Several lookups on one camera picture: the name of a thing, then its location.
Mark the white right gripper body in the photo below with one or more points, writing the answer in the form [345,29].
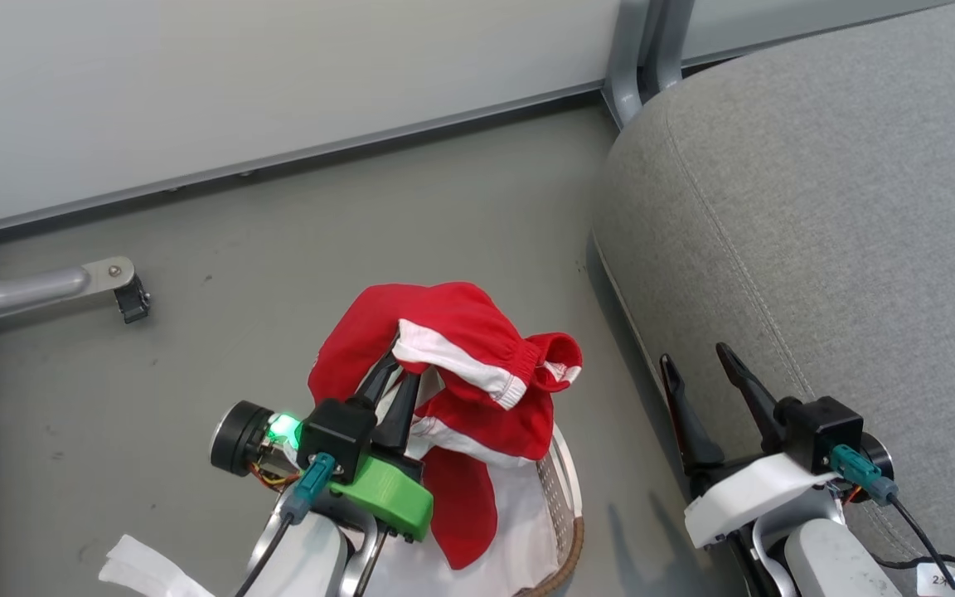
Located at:
[747,497]

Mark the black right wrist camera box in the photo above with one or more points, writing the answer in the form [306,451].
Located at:
[826,427]

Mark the red white-trimmed garment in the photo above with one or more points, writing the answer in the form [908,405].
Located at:
[461,332]

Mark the white fabric strip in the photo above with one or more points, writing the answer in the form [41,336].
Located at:
[146,572]

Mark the black foot pad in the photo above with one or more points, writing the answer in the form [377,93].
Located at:
[133,300]

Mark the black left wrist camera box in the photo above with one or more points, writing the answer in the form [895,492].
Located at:
[336,431]

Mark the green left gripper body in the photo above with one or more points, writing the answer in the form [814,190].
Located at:
[399,502]

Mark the white garment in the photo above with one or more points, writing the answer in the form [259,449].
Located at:
[527,531]

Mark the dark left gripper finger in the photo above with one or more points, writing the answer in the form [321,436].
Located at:
[380,381]
[399,419]

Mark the perforated white laundry basket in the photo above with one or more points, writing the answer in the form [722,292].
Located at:
[567,489]

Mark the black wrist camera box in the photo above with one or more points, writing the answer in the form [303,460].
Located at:
[336,431]
[826,427]

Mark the grey metal support leg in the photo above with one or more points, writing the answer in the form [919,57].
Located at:
[21,288]

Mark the grey metal partition post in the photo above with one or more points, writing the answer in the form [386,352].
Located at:
[642,58]

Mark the grey fabric sofa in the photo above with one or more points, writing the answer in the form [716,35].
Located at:
[842,215]

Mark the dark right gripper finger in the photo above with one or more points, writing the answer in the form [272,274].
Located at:
[689,427]
[755,394]

